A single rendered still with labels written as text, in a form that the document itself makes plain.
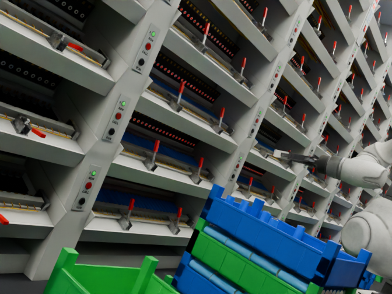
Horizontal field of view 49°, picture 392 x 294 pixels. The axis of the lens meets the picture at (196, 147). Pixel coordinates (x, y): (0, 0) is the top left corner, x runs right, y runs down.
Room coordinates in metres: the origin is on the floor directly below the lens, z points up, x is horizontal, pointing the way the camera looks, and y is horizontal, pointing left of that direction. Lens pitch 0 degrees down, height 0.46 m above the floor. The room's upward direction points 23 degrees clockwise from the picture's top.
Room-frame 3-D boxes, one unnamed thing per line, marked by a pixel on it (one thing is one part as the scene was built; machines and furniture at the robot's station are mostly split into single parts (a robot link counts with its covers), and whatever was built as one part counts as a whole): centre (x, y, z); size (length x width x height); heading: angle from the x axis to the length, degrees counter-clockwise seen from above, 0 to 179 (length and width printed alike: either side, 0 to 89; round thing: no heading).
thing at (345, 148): (2.90, -0.87, 0.86); 0.20 x 0.09 x 1.73; 56
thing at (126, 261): (2.03, -0.27, 0.03); 2.19 x 0.16 x 0.05; 146
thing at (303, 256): (0.92, -0.24, 0.36); 0.30 x 0.20 x 0.08; 49
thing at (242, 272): (0.92, -0.24, 0.28); 0.30 x 0.20 x 0.08; 49
